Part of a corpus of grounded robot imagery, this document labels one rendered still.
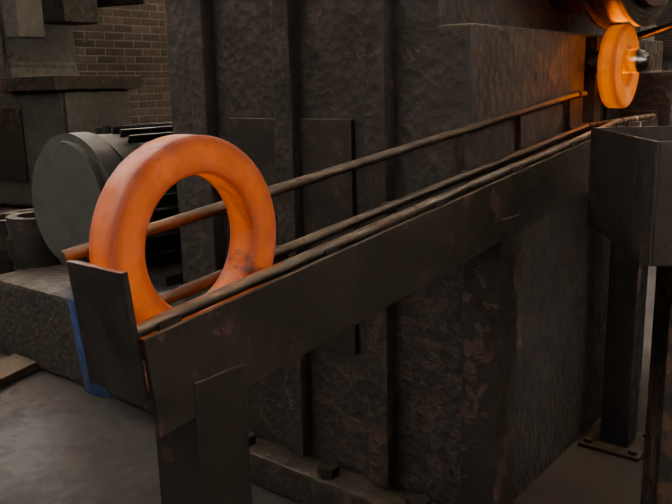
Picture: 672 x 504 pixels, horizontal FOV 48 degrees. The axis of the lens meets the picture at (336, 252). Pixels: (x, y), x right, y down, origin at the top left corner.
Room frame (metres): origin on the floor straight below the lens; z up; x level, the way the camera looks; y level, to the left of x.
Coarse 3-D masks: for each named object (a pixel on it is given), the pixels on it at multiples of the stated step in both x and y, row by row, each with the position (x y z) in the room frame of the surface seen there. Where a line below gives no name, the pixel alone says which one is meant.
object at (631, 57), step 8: (592, 56) 1.51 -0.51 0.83; (624, 56) 1.47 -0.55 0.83; (632, 56) 1.46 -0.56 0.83; (640, 56) 1.45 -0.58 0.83; (648, 56) 1.45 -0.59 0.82; (592, 64) 1.51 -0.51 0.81; (624, 64) 1.47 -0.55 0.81; (632, 64) 1.46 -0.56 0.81; (640, 64) 1.45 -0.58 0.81; (648, 64) 1.46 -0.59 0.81; (584, 72) 1.53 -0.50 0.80; (592, 72) 1.52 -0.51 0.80; (624, 72) 1.48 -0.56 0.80; (632, 72) 1.47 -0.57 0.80
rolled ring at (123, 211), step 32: (128, 160) 0.61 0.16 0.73; (160, 160) 0.61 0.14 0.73; (192, 160) 0.63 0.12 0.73; (224, 160) 0.66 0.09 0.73; (128, 192) 0.58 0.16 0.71; (160, 192) 0.60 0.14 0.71; (224, 192) 0.69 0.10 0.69; (256, 192) 0.69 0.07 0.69; (96, 224) 0.58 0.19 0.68; (128, 224) 0.58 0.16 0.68; (256, 224) 0.69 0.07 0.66; (96, 256) 0.58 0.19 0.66; (128, 256) 0.58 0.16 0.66; (256, 256) 0.69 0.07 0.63
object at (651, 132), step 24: (600, 144) 1.02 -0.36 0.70; (624, 144) 0.92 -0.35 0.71; (648, 144) 0.83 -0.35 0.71; (600, 168) 1.02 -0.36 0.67; (624, 168) 0.91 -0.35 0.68; (648, 168) 0.83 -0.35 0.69; (600, 192) 1.01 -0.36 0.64; (624, 192) 0.91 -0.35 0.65; (648, 192) 0.82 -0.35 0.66; (600, 216) 1.00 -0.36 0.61; (624, 216) 0.90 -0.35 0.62; (648, 216) 0.82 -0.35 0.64; (624, 240) 0.90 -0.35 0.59; (648, 240) 0.81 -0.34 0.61; (648, 264) 0.81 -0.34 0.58; (648, 384) 0.99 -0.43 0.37; (648, 408) 0.98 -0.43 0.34; (648, 432) 0.97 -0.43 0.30; (648, 456) 0.97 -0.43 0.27; (648, 480) 0.96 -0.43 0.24
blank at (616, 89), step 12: (624, 24) 1.48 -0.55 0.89; (612, 36) 1.45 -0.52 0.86; (624, 36) 1.46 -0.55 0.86; (636, 36) 1.52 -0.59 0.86; (600, 48) 1.45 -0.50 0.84; (612, 48) 1.43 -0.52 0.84; (624, 48) 1.46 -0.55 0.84; (636, 48) 1.52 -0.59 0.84; (600, 60) 1.44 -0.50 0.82; (612, 60) 1.43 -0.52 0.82; (600, 72) 1.44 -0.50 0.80; (612, 72) 1.43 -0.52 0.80; (600, 84) 1.44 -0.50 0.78; (612, 84) 1.43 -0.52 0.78; (624, 84) 1.47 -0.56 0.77; (636, 84) 1.53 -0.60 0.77; (600, 96) 1.46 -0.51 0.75; (612, 96) 1.45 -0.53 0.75; (624, 96) 1.48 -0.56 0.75
